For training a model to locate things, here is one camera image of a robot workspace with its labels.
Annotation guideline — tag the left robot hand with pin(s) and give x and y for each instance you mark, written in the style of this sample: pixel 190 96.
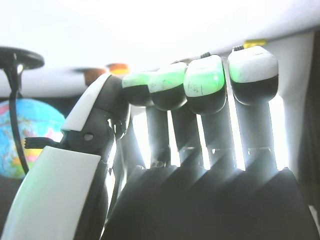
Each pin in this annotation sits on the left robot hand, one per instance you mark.
pixel 190 200

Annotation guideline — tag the blue world globe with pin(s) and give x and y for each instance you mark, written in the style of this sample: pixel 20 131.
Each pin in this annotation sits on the blue world globe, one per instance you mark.
pixel 45 120

